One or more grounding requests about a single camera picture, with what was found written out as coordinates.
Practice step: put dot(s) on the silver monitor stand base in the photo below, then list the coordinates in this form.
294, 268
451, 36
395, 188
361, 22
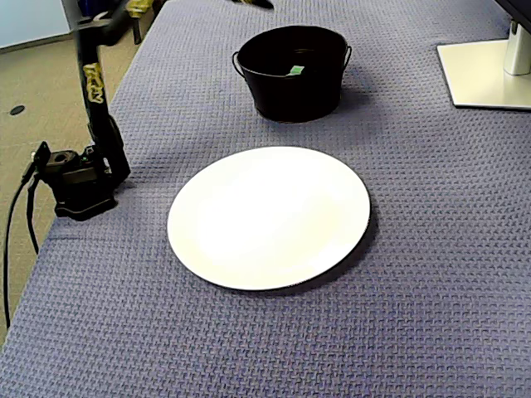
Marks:
477, 74

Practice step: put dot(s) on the blue woven table mat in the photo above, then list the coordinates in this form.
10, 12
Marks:
415, 290

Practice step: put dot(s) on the green cube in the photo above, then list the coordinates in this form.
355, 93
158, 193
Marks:
297, 70

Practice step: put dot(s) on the white cabinet panel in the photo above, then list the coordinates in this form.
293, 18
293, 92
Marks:
29, 20

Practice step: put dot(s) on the dark monitor screen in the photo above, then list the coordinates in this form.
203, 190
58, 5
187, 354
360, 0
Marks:
520, 6

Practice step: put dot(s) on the black metal bucket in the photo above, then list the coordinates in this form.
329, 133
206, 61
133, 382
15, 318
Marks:
290, 95

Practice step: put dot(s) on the silver monitor stand neck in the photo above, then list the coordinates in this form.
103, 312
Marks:
518, 49

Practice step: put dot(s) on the blue bin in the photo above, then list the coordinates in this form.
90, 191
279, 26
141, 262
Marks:
85, 6

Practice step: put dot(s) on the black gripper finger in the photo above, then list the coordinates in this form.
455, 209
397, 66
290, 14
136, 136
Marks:
259, 3

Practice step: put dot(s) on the black robot arm with stickers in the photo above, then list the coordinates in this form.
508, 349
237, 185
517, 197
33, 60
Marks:
93, 103

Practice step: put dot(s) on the dark chair legs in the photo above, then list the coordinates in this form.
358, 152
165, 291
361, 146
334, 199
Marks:
137, 31

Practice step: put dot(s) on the black floor disc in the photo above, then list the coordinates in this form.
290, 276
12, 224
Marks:
17, 110

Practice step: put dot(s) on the white round plate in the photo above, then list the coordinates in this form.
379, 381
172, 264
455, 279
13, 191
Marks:
269, 215

